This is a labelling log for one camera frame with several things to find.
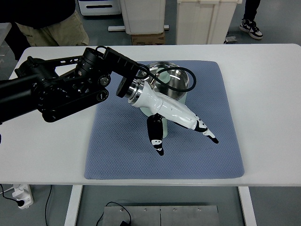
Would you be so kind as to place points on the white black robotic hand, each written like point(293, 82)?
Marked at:
point(161, 106)

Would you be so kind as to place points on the green pot with handle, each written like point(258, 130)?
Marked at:
point(158, 91)

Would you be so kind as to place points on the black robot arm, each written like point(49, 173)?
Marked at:
point(61, 87)

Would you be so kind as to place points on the glass lid green knob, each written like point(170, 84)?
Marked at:
point(167, 77)

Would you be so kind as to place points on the blue quilted mat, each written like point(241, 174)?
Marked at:
point(119, 146)

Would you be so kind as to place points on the cardboard box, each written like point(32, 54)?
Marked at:
point(148, 39)

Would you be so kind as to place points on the white plastic bin right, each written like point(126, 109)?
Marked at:
point(203, 21)

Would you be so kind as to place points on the white cabinet at back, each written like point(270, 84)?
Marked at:
point(99, 7)

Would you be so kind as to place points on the black white sneaker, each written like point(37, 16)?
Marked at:
point(251, 28)

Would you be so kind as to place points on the person in beige trousers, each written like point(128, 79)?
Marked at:
point(46, 23)

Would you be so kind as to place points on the black power adapter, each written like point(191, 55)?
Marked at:
point(124, 223)

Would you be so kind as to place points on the white table leg left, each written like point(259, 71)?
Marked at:
point(73, 206)

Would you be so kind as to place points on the white table leg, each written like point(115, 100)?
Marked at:
point(73, 206)
point(247, 206)

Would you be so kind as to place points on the white table leg right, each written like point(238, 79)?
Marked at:
point(247, 206)

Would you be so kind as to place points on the white power strip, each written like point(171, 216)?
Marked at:
point(23, 194)

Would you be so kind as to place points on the metal base plate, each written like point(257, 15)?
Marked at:
point(161, 215)

